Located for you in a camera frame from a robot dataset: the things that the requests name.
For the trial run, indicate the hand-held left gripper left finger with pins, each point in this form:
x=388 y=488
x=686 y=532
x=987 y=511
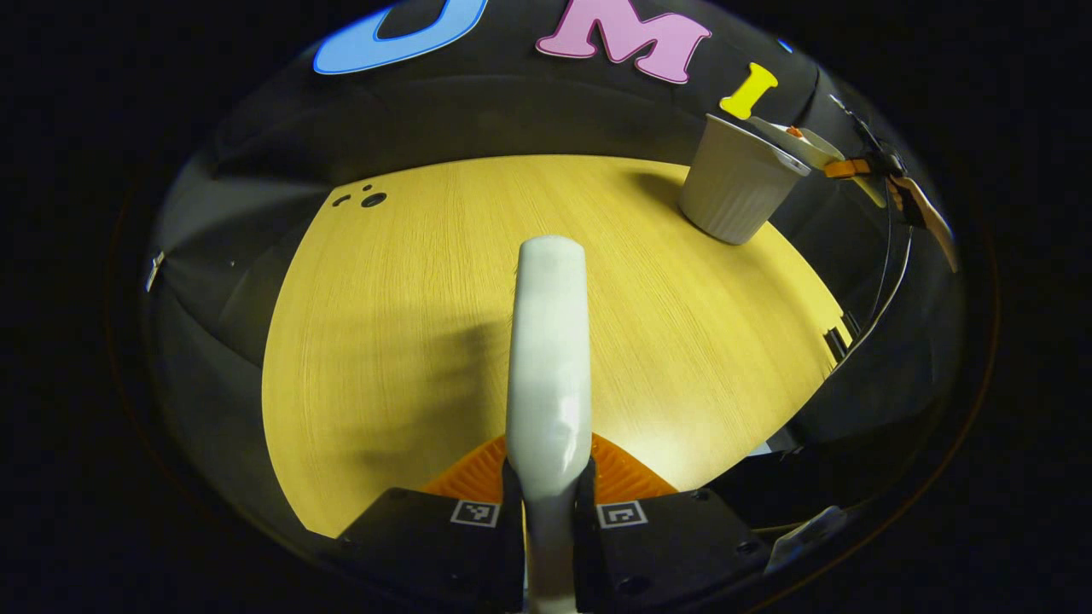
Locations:
x=512 y=554

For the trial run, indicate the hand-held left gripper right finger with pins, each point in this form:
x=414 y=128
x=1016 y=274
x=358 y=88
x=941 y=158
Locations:
x=584 y=554

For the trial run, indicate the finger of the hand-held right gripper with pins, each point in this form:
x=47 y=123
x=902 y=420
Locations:
x=846 y=169

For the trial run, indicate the white dustpan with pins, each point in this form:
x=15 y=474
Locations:
x=815 y=149

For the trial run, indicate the white ribbed garbage bin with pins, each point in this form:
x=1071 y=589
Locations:
x=734 y=188

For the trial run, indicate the black backdrop cloth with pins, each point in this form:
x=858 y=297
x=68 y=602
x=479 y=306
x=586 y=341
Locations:
x=512 y=111

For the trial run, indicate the silver metal clip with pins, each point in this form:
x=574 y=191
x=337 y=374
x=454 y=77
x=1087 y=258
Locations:
x=154 y=271

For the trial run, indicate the black desk edge bracket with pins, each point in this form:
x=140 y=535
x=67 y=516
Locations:
x=840 y=337

